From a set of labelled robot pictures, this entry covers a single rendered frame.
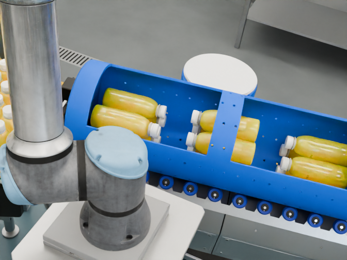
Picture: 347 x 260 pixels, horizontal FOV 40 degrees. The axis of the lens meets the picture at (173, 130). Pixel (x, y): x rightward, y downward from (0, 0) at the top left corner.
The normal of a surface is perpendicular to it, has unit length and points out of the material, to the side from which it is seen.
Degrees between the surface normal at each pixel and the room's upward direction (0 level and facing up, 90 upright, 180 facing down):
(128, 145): 6
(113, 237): 71
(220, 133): 44
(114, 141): 6
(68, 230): 2
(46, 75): 80
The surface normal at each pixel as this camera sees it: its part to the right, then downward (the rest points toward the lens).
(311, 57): 0.12, -0.74
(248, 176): -0.18, 0.52
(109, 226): -0.06, 0.37
